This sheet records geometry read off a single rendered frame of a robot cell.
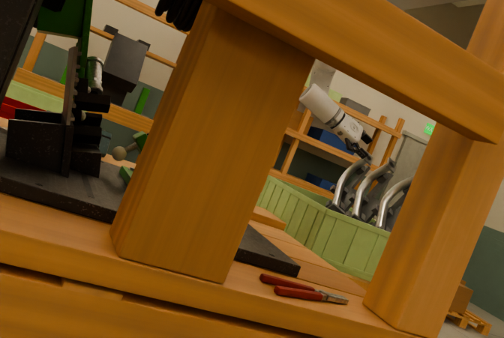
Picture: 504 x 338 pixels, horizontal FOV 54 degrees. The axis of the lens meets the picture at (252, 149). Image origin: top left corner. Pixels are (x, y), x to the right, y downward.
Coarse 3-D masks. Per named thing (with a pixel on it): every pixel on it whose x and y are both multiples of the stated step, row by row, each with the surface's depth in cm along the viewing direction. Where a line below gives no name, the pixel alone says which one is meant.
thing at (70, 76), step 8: (72, 48) 79; (72, 56) 76; (72, 64) 75; (72, 72) 75; (72, 80) 75; (72, 88) 75; (64, 96) 89; (72, 96) 76; (64, 104) 86; (72, 104) 76; (64, 112) 83; (64, 120) 80; (72, 120) 76
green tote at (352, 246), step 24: (264, 192) 205; (288, 192) 184; (312, 192) 215; (288, 216) 176; (312, 216) 159; (336, 216) 152; (312, 240) 153; (336, 240) 154; (360, 240) 156; (384, 240) 158; (336, 264) 154; (360, 264) 157
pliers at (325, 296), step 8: (264, 280) 70; (272, 280) 71; (280, 280) 72; (288, 280) 73; (280, 288) 67; (288, 288) 68; (296, 288) 73; (304, 288) 73; (312, 288) 74; (296, 296) 69; (304, 296) 70; (312, 296) 71; (320, 296) 72; (328, 296) 74; (336, 296) 76
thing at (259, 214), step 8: (0, 120) 106; (104, 160) 109; (112, 160) 114; (256, 208) 133; (264, 208) 140; (256, 216) 125; (264, 216) 126; (272, 216) 131; (272, 224) 127; (280, 224) 128
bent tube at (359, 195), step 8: (392, 160) 188; (384, 168) 187; (392, 168) 185; (368, 176) 191; (376, 176) 190; (360, 184) 192; (368, 184) 191; (360, 192) 188; (360, 200) 185; (352, 208) 182; (360, 208) 182
